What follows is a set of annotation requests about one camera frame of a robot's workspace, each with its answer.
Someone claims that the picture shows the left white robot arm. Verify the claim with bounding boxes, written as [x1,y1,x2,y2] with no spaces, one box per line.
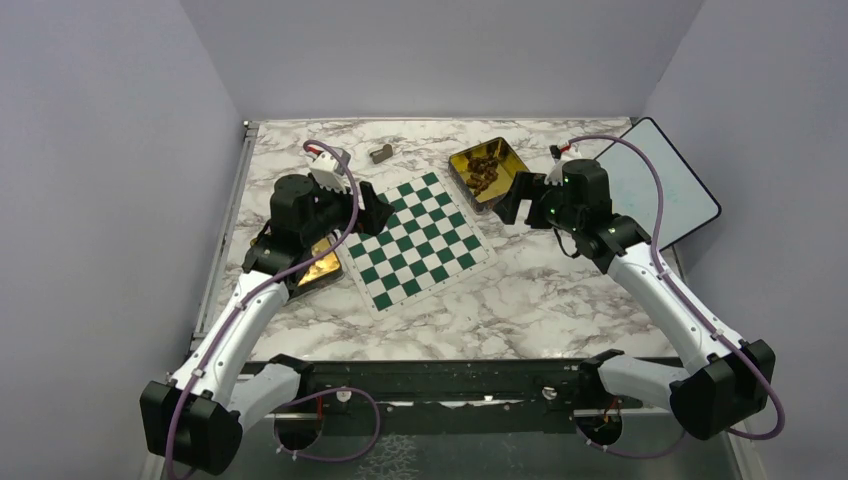
[140,174,395,475]

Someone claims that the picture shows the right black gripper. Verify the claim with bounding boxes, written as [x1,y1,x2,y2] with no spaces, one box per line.
[493,170,582,235]

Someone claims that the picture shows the gold tin with white pieces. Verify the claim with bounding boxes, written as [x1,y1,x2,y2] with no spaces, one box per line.
[250,235,346,298]

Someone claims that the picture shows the small grey tan clip device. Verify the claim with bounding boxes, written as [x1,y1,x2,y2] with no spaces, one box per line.
[368,144,394,165]

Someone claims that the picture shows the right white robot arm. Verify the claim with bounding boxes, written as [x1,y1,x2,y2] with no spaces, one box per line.
[494,159,776,440]

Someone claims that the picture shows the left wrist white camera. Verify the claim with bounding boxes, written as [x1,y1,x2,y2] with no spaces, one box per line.
[308,149,351,193]

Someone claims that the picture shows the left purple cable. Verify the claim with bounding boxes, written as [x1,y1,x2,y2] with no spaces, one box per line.
[162,139,384,480]

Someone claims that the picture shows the black metal base frame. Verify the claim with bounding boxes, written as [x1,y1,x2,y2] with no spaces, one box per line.
[226,355,659,436]

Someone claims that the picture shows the purple cable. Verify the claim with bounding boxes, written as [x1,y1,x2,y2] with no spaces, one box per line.
[551,135,787,460]
[162,139,384,480]

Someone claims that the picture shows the gold tin with dark pieces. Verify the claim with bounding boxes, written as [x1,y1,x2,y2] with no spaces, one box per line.
[448,137,529,214]

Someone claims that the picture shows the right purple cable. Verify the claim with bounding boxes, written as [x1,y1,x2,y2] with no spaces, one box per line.
[551,135,787,460]

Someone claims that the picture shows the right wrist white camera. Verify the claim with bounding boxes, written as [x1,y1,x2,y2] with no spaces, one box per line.
[544,143,581,186]

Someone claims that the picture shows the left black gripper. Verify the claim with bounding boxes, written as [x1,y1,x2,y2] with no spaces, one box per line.
[302,175,395,246]

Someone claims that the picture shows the small whiteboard tablet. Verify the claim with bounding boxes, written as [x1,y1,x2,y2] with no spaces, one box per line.
[593,117,723,252]

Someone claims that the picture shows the green white chess board mat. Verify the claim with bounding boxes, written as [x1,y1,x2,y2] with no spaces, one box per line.
[337,172,497,319]

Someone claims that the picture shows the wrist white camera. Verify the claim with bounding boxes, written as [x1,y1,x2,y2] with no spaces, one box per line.
[308,149,351,193]
[544,143,581,186]

